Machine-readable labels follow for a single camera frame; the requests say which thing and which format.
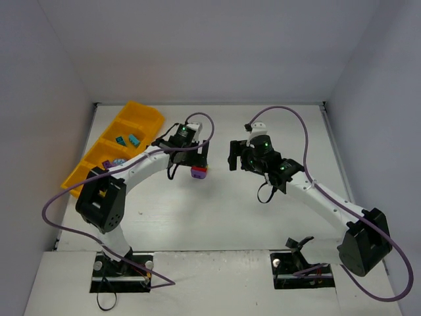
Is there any striped lego stack purple base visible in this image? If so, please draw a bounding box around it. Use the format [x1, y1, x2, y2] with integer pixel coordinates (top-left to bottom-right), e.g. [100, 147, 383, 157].
[190, 166, 208, 180]

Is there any teal rounded lego brick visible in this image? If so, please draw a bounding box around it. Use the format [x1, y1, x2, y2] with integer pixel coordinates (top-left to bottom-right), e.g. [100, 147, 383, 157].
[128, 134, 141, 147]

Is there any purple small lego cube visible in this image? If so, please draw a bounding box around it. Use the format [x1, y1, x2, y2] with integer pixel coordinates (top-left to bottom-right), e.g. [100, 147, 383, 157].
[102, 160, 112, 169]

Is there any pink purple lego piece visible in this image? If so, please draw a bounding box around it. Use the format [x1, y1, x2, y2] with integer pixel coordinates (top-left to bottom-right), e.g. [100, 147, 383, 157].
[112, 158, 126, 167]

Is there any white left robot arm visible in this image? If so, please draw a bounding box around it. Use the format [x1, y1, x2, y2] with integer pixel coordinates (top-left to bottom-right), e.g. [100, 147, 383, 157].
[76, 122, 209, 262]

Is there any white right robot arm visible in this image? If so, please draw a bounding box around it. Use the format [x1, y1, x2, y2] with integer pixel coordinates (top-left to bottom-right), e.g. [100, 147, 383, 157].
[228, 135, 392, 277]

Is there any yellow divided plastic tray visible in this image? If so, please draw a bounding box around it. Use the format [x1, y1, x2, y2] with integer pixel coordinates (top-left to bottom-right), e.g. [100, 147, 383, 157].
[61, 101, 164, 189]

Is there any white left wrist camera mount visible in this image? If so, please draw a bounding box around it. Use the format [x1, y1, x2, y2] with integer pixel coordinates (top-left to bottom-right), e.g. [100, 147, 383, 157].
[186, 122, 203, 142]

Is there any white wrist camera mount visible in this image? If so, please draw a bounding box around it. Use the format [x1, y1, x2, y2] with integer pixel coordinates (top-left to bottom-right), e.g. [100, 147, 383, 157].
[186, 122, 203, 142]
[244, 122, 268, 142]

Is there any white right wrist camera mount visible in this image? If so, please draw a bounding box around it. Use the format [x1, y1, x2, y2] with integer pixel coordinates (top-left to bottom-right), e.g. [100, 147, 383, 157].
[244, 122, 268, 142]

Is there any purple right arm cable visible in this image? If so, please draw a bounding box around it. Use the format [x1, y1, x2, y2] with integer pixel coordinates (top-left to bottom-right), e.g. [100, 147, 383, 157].
[249, 105, 414, 302]

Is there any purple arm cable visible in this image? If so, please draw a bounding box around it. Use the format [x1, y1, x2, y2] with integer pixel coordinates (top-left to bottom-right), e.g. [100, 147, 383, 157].
[249, 105, 414, 302]
[41, 112, 215, 290]

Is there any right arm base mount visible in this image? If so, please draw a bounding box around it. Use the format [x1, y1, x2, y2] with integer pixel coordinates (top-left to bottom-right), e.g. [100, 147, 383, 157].
[270, 251, 335, 290]

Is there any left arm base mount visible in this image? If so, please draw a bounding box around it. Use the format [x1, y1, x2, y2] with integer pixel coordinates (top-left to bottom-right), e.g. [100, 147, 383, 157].
[89, 252, 152, 294]

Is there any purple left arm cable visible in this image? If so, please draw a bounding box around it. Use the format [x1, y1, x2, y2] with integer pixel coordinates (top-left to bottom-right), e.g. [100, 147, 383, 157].
[41, 112, 215, 290]

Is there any black loop cable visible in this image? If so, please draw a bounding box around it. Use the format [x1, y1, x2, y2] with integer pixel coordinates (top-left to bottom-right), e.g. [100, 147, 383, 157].
[95, 279, 118, 311]

